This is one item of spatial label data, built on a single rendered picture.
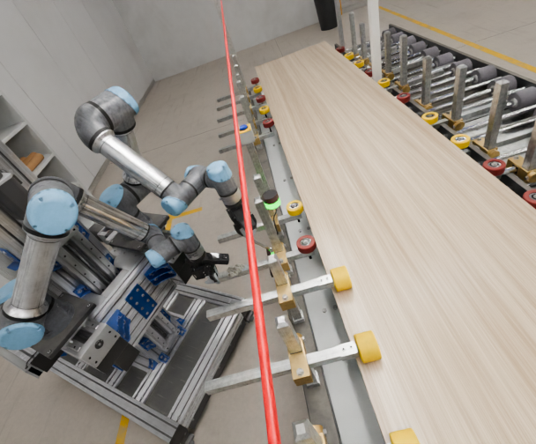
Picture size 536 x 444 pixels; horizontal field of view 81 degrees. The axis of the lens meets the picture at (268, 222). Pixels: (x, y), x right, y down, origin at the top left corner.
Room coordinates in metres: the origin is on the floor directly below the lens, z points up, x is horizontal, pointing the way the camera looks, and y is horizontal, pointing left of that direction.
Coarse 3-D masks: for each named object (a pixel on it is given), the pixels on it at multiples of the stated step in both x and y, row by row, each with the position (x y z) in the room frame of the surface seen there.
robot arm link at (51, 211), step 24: (48, 192) 0.84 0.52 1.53; (72, 192) 0.94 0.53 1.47; (48, 216) 0.80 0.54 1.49; (72, 216) 0.81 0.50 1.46; (48, 240) 0.80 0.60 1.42; (24, 264) 0.78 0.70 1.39; (48, 264) 0.79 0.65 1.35; (24, 288) 0.76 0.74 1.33; (0, 312) 0.79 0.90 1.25; (24, 312) 0.73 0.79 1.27; (0, 336) 0.69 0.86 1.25; (24, 336) 0.70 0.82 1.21
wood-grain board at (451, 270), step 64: (320, 64) 2.82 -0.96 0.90; (320, 128) 1.76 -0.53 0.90; (384, 128) 1.48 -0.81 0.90; (320, 192) 1.17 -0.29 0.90; (384, 192) 1.00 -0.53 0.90; (448, 192) 0.85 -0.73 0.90; (512, 192) 0.73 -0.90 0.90; (384, 256) 0.68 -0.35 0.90; (448, 256) 0.58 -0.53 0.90; (512, 256) 0.49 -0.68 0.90; (384, 320) 0.46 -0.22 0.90; (448, 320) 0.39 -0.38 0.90; (512, 320) 0.32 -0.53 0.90; (384, 384) 0.30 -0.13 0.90; (448, 384) 0.24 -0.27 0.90; (512, 384) 0.19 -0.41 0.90
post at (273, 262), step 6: (270, 258) 0.70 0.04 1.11; (276, 258) 0.69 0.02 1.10; (270, 264) 0.69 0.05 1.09; (276, 264) 0.69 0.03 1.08; (276, 270) 0.69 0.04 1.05; (282, 270) 0.70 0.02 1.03; (276, 276) 0.69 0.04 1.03; (282, 276) 0.69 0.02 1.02; (276, 282) 0.69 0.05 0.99; (282, 282) 0.69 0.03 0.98; (294, 312) 0.69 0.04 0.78; (300, 312) 0.69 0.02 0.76; (294, 318) 0.69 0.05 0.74; (300, 318) 0.69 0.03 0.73
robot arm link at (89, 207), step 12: (36, 180) 0.95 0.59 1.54; (60, 180) 0.95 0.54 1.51; (84, 192) 0.99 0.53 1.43; (84, 204) 0.97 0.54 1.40; (96, 204) 0.99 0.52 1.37; (84, 216) 0.97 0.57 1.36; (96, 216) 0.97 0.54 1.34; (108, 216) 0.98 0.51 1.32; (120, 216) 1.00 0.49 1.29; (120, 228) 0.98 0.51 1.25; (132, 228) 0.99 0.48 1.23; (144, 228) 1.01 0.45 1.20; (156, 228) 1.05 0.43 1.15; (144, 240) 1.00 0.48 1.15
